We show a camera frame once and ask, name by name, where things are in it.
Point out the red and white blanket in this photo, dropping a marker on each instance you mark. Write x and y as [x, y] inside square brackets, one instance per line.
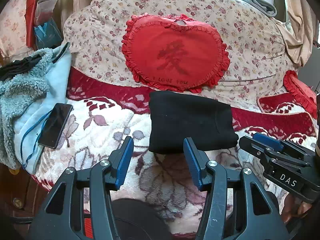
[104, 115]

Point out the brown wooden cabinet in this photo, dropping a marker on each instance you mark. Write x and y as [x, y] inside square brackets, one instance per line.
[21, 196]

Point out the black pants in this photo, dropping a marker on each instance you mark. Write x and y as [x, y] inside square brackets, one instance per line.
[175, 117]

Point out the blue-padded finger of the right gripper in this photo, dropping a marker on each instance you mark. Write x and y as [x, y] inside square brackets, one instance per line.
[262, 144]

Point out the grey folded cloth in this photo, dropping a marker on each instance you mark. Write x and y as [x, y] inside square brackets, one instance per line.
[263, 6]

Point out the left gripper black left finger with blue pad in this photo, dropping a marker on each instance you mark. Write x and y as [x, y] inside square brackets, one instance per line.
[61, 215]

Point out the red heart-shaped pillow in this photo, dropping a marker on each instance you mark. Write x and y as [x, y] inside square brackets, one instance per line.
[174, 53]

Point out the floral beige quilt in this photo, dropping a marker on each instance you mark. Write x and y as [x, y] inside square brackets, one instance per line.
[255, 45]

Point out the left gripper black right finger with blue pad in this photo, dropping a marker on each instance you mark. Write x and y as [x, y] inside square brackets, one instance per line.
[237, 205]

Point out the beige curtain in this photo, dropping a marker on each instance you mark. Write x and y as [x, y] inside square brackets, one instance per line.
[298, 30]

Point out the black garment on jacket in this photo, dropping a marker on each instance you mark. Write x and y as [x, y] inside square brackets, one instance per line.
[19, 67]

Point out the small red frilled pillow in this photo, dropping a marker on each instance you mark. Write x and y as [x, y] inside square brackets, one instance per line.
[301, 92]

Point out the light blue fleece jacket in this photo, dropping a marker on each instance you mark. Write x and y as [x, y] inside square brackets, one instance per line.
[26, 102]

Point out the black smartphone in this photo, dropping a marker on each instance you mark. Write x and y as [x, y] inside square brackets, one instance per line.
[54, 125]

